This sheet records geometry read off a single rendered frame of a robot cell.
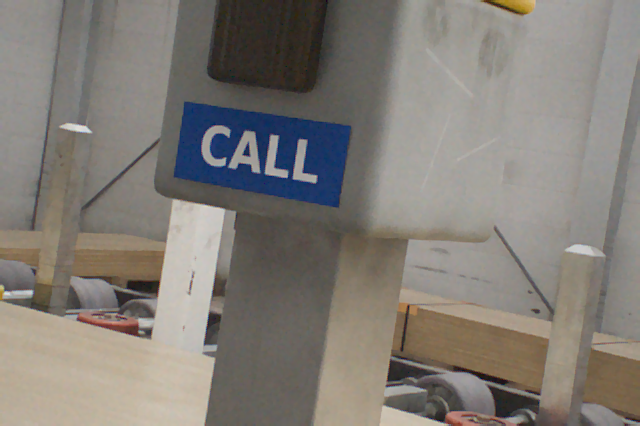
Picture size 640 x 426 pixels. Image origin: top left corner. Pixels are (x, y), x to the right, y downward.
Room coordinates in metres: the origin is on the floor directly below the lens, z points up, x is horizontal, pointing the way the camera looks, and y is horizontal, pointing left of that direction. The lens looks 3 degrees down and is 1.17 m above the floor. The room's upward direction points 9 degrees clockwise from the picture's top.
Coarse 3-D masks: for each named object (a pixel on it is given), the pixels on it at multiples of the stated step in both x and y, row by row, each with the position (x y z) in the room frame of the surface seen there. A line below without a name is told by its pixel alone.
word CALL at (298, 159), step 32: (192, 128) 0.34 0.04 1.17; (224, 128) 0.33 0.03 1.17; (256, 128) 0.33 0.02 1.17; (288, 128) 0.32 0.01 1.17; (320, 128) 0.32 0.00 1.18; (192, 160) 0.34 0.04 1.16; (224, 160) 0.33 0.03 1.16; (256, 160) 0.33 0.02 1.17; (288, 160) 0.32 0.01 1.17; (320, 160) 0.31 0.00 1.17; (256, 192) 0.32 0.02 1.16; (288, 192) 0.32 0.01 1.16; (320, 192) 0.31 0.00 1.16
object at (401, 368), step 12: (72, 276) 2.59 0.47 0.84; (120, 288) 2.51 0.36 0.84; (120, 300) 2.50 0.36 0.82; (132, 300) 2.48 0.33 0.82; (216, 312) 2.38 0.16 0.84; (396, 360) 2.16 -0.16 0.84; (408, 360) 2.17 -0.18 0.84; (396, 372) 2.16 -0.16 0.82; (408, 372) 2.14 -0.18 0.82; (420, 372) 2.13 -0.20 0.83; (432, 372) 2.12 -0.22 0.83; (444, 372) 2.11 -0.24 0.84; (492, 384) 2.07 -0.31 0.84; (504, 396) 2.05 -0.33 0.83; (516, 396) 2.04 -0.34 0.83; (528, 396) 2.03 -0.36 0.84; (540, 396) 2.04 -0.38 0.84; (504, 408) 2.05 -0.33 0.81; (516, 408) 2.04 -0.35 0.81; (624, 420) 1.95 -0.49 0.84
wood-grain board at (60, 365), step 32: (0, 320) 1.60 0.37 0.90; (32, 320) 1.63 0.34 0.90; (64, 320) 1.66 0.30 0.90; (0, 352) 1.40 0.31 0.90; (32, 352) 1.42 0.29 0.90; (64, 352) 1.45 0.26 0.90; (96, 352) 1.47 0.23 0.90; (128, 352) 1.50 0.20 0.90; (160, 352) 1.53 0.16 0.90; (192, 352) 1.56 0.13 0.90; (0, 384) 1.24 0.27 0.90; (32, 384) 1.26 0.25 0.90; (64, 384) 1.28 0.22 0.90; (96, 384) 1.30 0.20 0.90; (128, 384) 1.32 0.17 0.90; (160, 384) 1.35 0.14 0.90; (192, 384) 1.37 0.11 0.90; (0, 416) 1.12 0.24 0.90; (32, 416) 1.13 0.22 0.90; (64, 416) 1.15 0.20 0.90; (96, 416) 1.17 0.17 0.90; (128, 416) 1.18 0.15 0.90; (160, 416) 1.20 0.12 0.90; (192, 416) 1.22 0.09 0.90; (384, 416) 1.36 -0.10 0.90; (416, 416) 1.39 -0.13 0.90
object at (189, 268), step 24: (192, 216) 1.59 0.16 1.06; (216, 216) 1.61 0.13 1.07; (168, 240) 1.61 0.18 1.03; (192, 240) 1.58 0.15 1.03; (216, 240) 1.61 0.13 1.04; (168, 264) 1.60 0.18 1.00; (192, 264) 1.58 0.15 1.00; (216, 264) 1.62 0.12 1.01; (168, 288) 1.60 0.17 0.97; (192, 288) 1.59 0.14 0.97; (168, 312) 1.60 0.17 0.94; (192, 312) 1.59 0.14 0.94; (168, 336) 1.59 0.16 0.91; (192, 336) 1.60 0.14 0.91
